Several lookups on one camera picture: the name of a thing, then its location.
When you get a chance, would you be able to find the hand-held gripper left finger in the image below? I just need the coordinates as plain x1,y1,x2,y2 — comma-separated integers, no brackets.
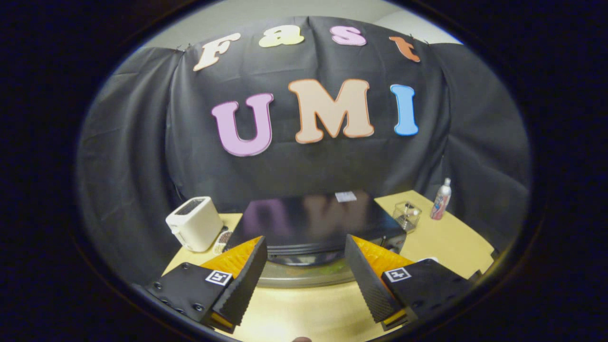
147,236,269,334

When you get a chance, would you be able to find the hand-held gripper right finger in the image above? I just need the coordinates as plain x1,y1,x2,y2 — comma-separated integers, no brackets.
344,234,475,332

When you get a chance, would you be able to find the black toaster oven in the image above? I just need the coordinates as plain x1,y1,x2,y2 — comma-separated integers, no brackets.
223,191,408,289

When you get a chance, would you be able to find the white pop-up toaster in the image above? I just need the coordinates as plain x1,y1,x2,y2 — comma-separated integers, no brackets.
165,196,224,253

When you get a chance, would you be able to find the clear plastic container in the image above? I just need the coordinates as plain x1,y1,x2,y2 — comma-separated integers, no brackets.
393,201,422,234

